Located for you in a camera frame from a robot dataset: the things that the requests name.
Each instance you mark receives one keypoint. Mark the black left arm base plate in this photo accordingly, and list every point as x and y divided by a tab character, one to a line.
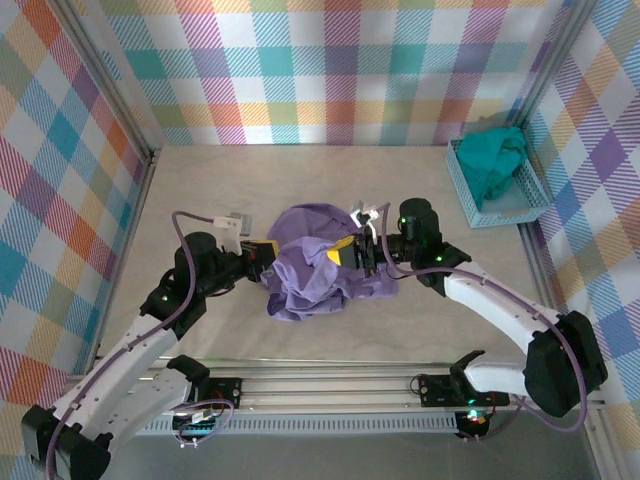
230	390

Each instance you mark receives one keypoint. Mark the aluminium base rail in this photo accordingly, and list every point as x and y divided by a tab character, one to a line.
325	385

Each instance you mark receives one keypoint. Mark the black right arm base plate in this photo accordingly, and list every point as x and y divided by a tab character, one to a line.
435	390

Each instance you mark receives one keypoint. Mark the aluminium side rail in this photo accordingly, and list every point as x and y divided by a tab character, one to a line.
537	260
141	200

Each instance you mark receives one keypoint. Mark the purple t-shirt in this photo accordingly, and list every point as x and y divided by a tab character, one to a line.
305	290

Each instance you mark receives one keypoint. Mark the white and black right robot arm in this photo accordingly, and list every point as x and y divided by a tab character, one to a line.
500	300

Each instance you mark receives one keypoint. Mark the light blue perforated basket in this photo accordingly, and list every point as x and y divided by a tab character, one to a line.
530	195

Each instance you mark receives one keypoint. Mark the aluminium frame post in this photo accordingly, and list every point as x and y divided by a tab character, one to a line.
107	80
550	65

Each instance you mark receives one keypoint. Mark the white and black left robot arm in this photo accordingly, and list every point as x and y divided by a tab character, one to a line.
125	360

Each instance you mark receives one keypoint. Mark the teal crumpled cloth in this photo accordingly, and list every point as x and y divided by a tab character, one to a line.
485	160

